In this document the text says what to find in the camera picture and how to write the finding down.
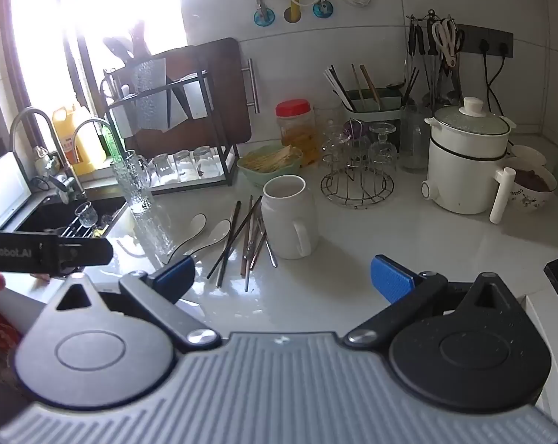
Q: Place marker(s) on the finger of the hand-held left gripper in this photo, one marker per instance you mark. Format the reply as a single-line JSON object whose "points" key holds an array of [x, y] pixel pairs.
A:
{"points": [[89, 252]]}

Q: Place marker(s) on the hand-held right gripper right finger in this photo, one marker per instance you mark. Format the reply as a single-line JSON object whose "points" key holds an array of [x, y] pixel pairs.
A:
{"points": [[392, 280]]}

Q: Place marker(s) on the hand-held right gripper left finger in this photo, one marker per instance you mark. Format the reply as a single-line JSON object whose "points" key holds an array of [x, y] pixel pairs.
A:
{"points": [[177, 275]]}

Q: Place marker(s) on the black chopstick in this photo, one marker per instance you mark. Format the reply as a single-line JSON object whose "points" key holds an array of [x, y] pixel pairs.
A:
{"points": [[235, 238], [237, 249]]}

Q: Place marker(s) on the wooden chopstick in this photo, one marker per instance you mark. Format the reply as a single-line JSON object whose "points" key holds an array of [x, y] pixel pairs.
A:
{"points": [[242, 254]]}

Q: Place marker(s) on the dark brown chopstick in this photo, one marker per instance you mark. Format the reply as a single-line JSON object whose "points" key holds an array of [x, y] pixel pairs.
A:
{"points": [[231, 229]]}

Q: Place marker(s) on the white ceramic jar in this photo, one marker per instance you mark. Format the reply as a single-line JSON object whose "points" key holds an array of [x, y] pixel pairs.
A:
{"points": [[283, 226]]}

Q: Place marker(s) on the small glass cup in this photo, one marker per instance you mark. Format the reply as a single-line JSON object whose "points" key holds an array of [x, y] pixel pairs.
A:
{"points": [[85, 215]]}

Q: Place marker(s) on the black kitchen sink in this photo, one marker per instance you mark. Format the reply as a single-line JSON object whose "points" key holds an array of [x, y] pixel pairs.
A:
{"points": [[43, 219]]}

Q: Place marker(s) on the white plastic board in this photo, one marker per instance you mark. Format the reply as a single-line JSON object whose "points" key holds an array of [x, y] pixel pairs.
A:
{"points": [[4, 189]]}

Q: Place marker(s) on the tall textured glass mug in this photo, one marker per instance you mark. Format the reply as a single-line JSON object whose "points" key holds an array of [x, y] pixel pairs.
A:
{"points": [[131, 185]]}

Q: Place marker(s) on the yellow detergent bottle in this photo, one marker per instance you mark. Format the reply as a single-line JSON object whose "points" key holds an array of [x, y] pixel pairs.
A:
{"points": [[89, 148]]}

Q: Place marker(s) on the inverted drinking glass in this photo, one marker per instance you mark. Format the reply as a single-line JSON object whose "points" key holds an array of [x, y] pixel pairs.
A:
{"points": [[205, 162], [163, 169], [185, 164]]}

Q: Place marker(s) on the green bottle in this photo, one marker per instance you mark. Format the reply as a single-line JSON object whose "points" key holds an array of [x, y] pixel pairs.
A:
{"points": [[108, 145]]}

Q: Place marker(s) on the crystal goblet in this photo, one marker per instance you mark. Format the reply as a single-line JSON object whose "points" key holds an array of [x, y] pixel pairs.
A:
{"points": [[336, 145], [383, 150]]}

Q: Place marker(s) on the white electric pot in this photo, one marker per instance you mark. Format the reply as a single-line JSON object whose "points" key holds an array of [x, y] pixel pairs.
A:
{"points": [[463, 171]]}

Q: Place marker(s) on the small chrome faucet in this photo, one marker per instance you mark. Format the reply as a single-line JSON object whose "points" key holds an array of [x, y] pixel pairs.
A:
{"points": [[98, 121]]}

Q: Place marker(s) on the green plastic basket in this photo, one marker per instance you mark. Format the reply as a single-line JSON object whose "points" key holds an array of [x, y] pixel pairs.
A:
{"points": [[269, 178]]}

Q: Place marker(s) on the white cutting board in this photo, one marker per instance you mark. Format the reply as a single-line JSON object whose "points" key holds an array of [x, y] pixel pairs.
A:
{"points": [[200, 97], [121, 118]]}

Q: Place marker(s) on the textured glass pitcher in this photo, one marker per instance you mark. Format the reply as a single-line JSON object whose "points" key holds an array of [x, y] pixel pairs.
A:
{"points": [[415, 143]]}

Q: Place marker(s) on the tall chrome faucet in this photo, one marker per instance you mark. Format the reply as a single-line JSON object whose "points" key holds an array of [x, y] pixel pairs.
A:
{"points": [[34, 111]]}

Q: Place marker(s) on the purple lid jar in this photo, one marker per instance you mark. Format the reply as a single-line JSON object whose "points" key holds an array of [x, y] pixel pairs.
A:
{"points": [[355, 130]]}

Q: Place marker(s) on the black dish rack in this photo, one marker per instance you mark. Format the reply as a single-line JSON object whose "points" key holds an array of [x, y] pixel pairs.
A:
{"points": [[216, 125]]}

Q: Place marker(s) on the patterned bowl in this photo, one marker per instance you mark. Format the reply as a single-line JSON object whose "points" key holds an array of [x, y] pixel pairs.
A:
{"points": [[530, 194]]}

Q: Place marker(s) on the clear glass tumbler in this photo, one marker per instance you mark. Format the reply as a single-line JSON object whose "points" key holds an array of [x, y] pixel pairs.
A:
{"points": [[328, 125]]}

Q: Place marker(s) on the textured clear cutting board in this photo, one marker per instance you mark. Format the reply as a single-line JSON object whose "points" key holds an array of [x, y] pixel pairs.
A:
{"points": [[149, 92]]}

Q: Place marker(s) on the green utensil holder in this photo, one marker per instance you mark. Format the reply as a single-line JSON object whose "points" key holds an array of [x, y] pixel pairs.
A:
{"points": [[389, 108]]}

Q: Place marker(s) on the red lid plastic jar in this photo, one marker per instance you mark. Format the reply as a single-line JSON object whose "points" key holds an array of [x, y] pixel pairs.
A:
{"points": [[295, 129]]}

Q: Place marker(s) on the white bowl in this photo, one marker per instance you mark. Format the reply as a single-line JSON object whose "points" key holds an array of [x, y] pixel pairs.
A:
{"points": [[528, 153]]}

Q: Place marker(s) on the wooden cutting board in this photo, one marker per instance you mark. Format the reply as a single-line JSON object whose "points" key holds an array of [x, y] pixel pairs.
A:
{"points": [[223, 83]]}

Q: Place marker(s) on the set of assorted chopsticks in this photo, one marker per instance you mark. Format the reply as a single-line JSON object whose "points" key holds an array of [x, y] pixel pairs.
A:
{"points": [[339, 89]]}

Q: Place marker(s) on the dark cooking utensil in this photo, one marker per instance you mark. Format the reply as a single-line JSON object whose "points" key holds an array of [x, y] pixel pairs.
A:
{"points": [[138, 37], [117, 51]]}

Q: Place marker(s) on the rack of hanging kitchen tools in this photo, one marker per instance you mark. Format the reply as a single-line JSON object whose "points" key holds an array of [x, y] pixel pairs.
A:
{"points": [[420, 39]]}

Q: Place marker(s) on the window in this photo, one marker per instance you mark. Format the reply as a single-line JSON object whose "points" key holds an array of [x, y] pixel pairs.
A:
{"points": [[98, 0]]}

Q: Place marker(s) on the black wall socket strip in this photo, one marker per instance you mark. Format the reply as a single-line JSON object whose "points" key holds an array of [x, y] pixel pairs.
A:
{"points": [[473, 37]]}

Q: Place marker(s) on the blue wall flange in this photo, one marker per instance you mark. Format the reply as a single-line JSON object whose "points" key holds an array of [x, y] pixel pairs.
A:
{"points": [[322, 10], [264, 18]]}

